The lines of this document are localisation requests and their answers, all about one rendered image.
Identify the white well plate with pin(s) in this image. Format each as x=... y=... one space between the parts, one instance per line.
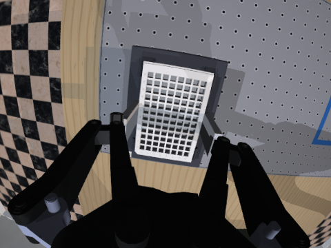
x=165 y=97

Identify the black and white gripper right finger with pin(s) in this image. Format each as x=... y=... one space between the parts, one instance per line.
x=268 y=223

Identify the grey flat rectangular plate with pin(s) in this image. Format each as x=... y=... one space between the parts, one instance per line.
x=278 y=80

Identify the blue tape rectangle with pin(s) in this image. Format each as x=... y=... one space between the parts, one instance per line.
x=322 y=142

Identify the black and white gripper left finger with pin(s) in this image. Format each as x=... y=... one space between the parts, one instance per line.
x=43 y=208

